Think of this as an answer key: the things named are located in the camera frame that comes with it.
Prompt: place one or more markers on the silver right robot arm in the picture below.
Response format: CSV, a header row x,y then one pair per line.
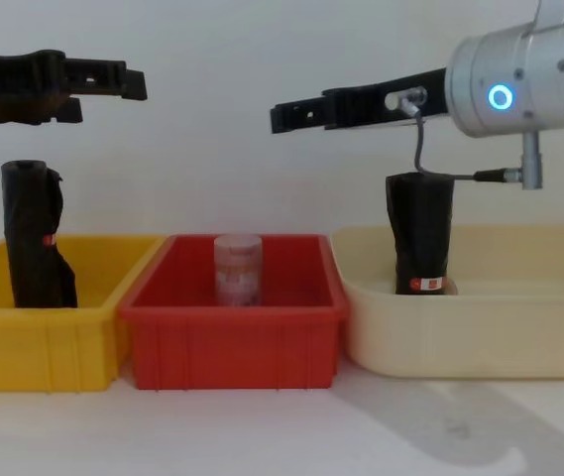
x,y
534,74

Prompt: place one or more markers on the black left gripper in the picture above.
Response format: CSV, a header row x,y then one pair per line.
x,y
9,82

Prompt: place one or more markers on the red plastic bin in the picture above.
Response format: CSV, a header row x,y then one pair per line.
x,y
232,347

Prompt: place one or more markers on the clear jar with pink contents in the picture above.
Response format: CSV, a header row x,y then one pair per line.
x,y
238,270

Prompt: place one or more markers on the yellow plastic bin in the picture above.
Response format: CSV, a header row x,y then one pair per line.
x,y
38,347

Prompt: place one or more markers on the black bag roll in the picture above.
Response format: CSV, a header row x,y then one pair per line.
x,y
420,223
29,223

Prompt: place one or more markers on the cream plastic tray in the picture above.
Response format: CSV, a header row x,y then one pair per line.
x,y
485,337

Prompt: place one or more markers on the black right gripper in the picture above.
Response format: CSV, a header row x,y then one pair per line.
x,y
366,106

